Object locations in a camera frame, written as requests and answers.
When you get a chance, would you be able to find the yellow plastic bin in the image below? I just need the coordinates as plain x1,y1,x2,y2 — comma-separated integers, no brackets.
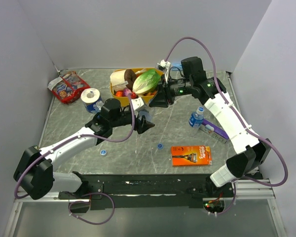
110,68,163,107

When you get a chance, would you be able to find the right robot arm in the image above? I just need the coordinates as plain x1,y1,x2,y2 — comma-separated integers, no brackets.
149,57,270,197

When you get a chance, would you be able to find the green lettuce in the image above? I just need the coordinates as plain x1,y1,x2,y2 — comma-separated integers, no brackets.
132,69,161,95

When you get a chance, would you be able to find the brown bread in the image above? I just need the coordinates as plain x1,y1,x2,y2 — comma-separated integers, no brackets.
124,69,137,91

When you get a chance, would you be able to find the orange razor box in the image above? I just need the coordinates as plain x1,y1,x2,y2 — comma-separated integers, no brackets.
171,146,213,167

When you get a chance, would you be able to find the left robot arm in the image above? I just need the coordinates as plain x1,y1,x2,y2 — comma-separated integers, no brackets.
13,98,154,200

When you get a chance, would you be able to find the white paper bag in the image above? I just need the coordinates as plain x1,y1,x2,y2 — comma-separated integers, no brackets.
110,70,128,92

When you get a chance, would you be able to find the toilet paper roll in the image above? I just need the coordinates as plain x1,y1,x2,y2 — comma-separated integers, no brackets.
80,88,102,114

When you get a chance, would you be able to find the red snack bag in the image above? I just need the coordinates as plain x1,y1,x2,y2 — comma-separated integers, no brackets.
47,71,90,104

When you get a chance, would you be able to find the purple onion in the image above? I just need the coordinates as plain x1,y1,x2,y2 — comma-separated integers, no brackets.
123,88,132,97

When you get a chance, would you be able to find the orange carrot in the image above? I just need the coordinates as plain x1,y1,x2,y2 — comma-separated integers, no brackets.
115,91,123,97

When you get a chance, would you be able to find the dark eggplant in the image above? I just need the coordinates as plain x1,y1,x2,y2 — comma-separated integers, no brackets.
156,81,163,94

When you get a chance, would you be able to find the clear bottle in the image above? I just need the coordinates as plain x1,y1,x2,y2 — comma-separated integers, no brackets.
138,110,153,122

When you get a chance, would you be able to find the blue tissue pack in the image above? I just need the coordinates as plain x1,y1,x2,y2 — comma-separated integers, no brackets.
171,64,183,71

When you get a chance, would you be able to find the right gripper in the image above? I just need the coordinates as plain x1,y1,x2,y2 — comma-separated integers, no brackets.
148,75,193,108

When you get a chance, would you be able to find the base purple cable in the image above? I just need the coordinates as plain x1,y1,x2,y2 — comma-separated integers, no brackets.
68,192,115,225

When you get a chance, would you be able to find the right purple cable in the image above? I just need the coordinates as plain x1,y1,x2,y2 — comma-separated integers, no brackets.
164,37,289,187

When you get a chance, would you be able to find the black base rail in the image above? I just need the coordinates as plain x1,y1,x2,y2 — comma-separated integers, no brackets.
59,174,262,210

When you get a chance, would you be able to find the purple toothpaste box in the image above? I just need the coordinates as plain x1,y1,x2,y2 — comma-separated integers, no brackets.
199,119,229,144

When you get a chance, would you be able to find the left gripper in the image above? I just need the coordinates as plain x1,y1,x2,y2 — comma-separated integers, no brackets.
111,109,155,134

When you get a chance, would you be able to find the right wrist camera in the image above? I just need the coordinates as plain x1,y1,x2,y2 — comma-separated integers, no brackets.
156,60,171,81

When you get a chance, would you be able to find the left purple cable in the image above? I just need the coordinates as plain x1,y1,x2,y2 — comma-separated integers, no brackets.
14,93,136,199

